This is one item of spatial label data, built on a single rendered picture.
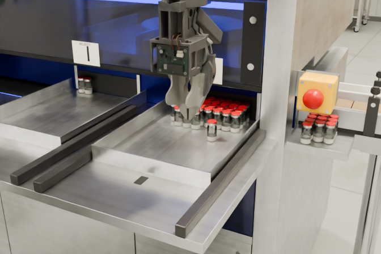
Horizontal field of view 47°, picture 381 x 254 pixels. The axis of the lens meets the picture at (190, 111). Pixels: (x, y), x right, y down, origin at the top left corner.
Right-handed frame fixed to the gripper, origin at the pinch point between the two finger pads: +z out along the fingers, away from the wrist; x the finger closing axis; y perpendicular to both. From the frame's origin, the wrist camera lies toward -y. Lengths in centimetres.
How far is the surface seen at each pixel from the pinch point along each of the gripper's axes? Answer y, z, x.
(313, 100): -20.0, 1.6, 17.4
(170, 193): 6.4, 13.5, -0.8
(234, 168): -3.9, 11.5, 7.2
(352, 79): -380, 101, -9
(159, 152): -6.0, 13.3, -10.3
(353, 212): -142, 101, 22
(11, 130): 2.5, 11.1, -42.9
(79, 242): -23, 63, -52
